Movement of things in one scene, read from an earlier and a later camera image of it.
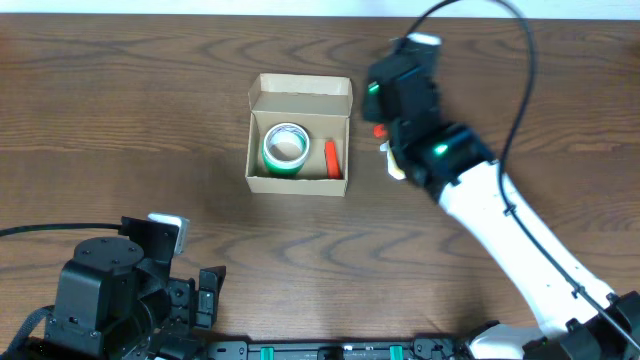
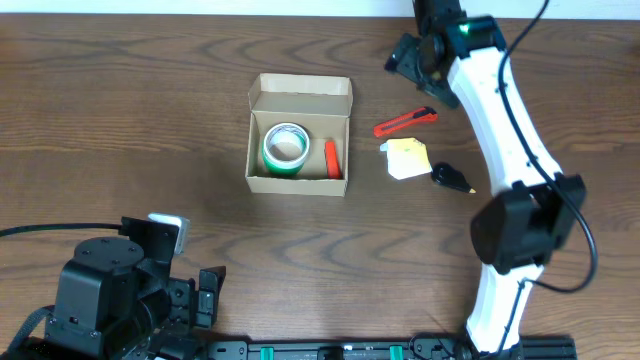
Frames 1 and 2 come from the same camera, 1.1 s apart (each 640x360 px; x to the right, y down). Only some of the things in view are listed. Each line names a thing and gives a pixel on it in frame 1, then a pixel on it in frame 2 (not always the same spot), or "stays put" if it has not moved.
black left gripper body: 204,300 stays put
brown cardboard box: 298,134 stays put
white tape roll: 286,145 stays put
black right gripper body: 395,134 to 409,61
